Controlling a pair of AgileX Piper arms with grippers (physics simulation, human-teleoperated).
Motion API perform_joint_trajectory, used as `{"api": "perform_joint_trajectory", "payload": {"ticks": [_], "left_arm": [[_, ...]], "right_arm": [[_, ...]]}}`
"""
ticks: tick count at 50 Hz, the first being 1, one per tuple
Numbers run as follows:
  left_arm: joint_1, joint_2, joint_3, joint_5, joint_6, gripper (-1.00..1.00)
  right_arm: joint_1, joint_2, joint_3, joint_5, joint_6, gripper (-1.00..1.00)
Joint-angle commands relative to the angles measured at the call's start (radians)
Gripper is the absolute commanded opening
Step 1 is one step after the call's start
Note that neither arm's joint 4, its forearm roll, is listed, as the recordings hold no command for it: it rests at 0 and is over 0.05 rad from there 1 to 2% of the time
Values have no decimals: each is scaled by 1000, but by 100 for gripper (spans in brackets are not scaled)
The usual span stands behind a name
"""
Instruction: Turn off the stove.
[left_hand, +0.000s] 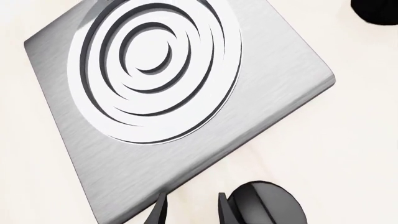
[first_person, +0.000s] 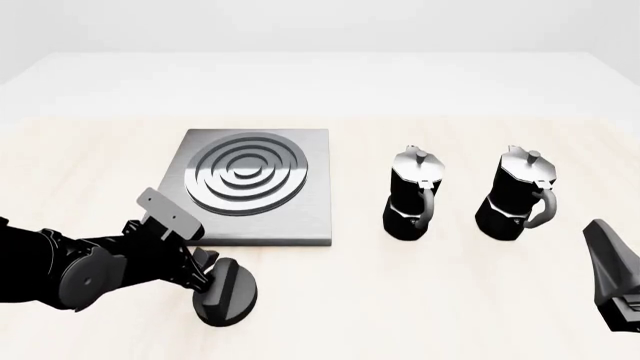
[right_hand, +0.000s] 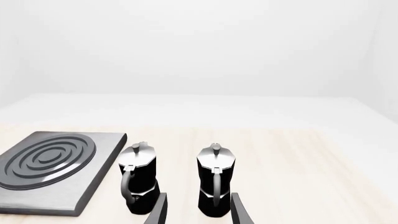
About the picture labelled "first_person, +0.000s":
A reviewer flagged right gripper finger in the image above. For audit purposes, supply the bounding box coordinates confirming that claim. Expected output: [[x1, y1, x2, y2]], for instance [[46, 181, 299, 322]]
[[581, 218, 640, 303]]

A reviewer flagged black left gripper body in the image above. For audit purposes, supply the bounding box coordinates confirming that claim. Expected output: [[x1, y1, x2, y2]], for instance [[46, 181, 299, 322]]
[[158, 239, 208, 294]]

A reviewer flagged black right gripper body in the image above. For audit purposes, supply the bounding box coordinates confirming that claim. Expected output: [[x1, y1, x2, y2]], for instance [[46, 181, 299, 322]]
[[594, 285, 640, 333]]

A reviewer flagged round black stove knob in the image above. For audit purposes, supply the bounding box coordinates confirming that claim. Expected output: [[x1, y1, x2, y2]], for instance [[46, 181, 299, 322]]
[[192, 257, 260, 328]]

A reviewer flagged grey square stove plate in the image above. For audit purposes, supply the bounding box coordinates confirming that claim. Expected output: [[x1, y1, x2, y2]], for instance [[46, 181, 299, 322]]
[[156, 128, 333, 248]]

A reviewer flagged black and silver moka pot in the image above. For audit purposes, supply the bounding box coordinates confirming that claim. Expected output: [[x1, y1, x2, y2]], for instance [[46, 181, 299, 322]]
[[474, 144, 559, 242], [382, 144, 447, 242]]

